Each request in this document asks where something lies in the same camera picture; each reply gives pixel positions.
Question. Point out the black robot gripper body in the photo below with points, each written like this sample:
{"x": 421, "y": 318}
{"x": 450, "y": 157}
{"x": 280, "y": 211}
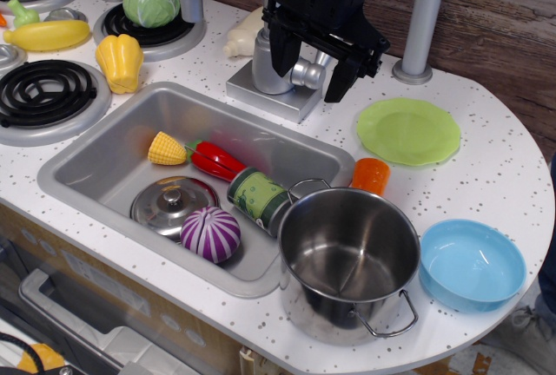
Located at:
{"x": 338, "y": 28}

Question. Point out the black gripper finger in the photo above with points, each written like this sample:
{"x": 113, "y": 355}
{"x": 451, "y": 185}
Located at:
{"x": 285, "y": 49}
{"x": 343, "y": 78}

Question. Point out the stainless steel pot lid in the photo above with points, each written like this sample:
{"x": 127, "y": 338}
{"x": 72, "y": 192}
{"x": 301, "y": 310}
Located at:
{"x": 164, "y": 205}

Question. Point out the white toy bottle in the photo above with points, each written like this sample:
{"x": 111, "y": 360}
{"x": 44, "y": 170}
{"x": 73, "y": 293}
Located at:
{"x": 241, "y": 39}

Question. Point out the silver toy faucet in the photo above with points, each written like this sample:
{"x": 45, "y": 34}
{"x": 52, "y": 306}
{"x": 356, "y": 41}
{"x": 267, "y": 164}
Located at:
{"x": 292, "y": 96}

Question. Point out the grey right support pole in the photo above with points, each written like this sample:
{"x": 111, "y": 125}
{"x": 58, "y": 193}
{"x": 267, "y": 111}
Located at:
{"x": 413, "y": 67}

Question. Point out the green plastic plate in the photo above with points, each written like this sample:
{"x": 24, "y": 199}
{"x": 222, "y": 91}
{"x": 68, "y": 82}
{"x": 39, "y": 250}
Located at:
{"x": 408, "y": 131}

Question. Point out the orange toy carrot piece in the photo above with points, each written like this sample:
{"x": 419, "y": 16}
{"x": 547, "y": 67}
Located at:
{"x": 371, "y": 174}

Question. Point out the back right black burner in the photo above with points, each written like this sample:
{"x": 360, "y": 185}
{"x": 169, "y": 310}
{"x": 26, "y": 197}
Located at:
{"x": 157, "y": 44}

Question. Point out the red toy chili pepper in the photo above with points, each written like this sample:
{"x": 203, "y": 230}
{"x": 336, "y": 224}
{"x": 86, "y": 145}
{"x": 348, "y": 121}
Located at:
{"x": 213, "y": 160}

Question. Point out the green toy cabbage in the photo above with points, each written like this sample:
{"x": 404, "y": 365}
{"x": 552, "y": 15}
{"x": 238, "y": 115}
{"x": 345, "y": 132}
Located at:
{"x": 151, "y": 13}

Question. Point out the green labelled toy can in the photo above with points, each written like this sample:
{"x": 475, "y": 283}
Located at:
{"x": 260, "y": 198}

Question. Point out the yellow toy corn piece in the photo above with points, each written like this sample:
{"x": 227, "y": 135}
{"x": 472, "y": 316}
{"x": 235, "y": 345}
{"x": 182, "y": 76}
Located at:
{"x": 166, "y": 150}

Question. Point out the yellow toy bell pepper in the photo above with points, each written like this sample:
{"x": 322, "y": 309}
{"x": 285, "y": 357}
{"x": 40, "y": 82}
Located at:
{"x": 120, "y": 59}

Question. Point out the purple striped toy onion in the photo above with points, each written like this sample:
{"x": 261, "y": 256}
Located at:
{"x": 211, "y": 233}

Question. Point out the grey toy sink basin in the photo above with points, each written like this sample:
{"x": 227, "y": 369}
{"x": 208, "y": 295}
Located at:
{"x": 103, "y": 170}

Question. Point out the light blue plastic bowl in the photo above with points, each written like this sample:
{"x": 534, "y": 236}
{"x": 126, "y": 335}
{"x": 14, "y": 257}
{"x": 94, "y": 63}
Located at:
{"x": 469, "y": 266}

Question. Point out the yellow toy squash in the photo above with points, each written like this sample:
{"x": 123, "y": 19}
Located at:
{"x": 47, "y": 36}

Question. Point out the front left black burner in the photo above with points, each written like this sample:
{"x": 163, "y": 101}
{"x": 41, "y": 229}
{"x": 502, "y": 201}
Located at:
{"x": 51, "y": 100}

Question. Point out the green toy vegetable stem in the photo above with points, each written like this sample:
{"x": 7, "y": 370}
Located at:
{"x": 22, "y": 15}

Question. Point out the toy oven door handle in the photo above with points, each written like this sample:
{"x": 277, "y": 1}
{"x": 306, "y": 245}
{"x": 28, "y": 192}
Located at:
{"x": 84, "y": 320}

